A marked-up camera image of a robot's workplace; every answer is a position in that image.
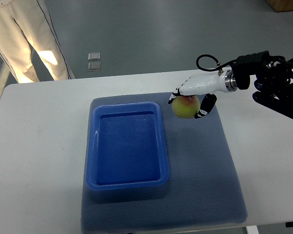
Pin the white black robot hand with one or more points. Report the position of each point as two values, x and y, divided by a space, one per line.
204 87

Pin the yellow red peach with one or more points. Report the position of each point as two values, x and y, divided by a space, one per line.
185 106

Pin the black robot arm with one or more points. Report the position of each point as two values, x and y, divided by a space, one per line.
274 80

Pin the lower metal floor plate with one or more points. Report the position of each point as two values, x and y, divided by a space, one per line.
94 66

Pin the metal floor plate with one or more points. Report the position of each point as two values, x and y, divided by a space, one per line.
94 66
93 56

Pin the upper metal floor plate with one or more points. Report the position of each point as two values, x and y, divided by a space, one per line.
93 56

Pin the blue plastic tray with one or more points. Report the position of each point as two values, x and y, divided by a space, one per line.
126 147

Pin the blue-grey textured mat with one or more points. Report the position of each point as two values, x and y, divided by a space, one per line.
202 189

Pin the wooden box corner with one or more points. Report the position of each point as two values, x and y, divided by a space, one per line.
281 5

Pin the white table leg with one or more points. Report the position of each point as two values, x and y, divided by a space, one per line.
252 230

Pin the person in beige clothes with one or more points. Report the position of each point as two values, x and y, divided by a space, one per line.
27 25

